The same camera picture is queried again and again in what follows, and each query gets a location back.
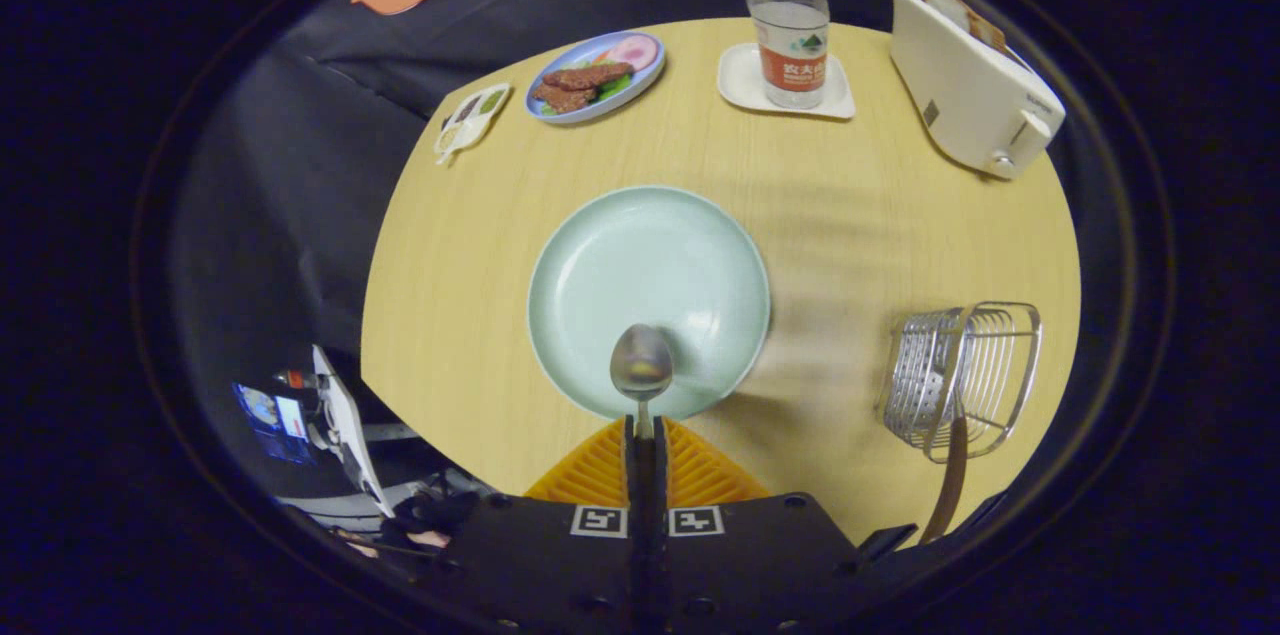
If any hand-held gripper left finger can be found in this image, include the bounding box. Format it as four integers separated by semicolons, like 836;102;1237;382
430;415;641;635

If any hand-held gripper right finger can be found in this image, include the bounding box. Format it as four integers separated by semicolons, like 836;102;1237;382
655;415;866;635

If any fork with wooden handle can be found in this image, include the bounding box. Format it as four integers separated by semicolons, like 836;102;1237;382
920;310;976;544

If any spoon with wooden handle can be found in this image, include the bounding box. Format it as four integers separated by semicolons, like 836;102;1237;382
610;323;675;446

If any white slanted board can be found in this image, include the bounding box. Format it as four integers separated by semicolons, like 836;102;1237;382
312;345;393;516

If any pale green round plate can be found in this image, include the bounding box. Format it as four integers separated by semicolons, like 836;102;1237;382
527;185;772;420

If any lit blue screen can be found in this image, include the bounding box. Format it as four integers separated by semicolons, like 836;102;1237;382
233;382;316;464

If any blue plate with food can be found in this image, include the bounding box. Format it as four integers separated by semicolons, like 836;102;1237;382
524;30;667;125

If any white divided condiment dish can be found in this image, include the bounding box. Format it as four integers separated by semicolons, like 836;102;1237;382
433;83;513;166

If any brown meat patty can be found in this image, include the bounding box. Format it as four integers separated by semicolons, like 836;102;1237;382
543;62;636;91
531;83;598;113

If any white square coaster tray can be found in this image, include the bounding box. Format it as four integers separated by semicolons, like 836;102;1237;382
717;42;857;121

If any cream white toaster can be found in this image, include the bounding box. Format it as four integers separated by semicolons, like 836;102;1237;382
890;0;1067;180

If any pink ham slice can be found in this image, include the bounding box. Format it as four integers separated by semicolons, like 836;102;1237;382
595;35;659;72

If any clear water bottle red cap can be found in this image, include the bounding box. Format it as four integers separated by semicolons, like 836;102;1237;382
744;0;831;110

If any metal wire basket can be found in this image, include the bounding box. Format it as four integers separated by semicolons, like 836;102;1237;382
877;302;1043;465

